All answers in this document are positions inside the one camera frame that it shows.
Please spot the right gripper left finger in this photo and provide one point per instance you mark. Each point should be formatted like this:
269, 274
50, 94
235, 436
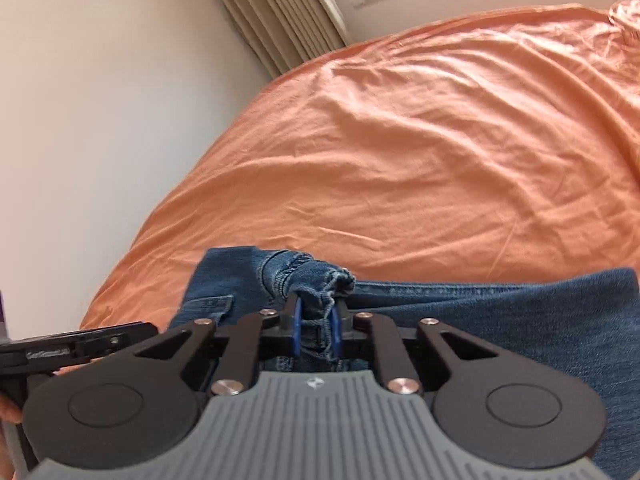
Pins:
255, 339

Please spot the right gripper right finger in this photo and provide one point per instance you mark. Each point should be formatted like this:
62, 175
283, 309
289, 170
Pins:
374, 338

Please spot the blue denim jeans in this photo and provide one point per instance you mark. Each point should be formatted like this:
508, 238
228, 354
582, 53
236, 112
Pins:
586, 327

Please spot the person left hand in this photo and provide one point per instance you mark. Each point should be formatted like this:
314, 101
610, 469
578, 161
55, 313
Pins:
9, 411

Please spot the orange bed sheet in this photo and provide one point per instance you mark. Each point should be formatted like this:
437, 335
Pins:
501, 148

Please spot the beige left curtain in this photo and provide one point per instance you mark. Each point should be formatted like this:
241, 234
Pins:
284, 34

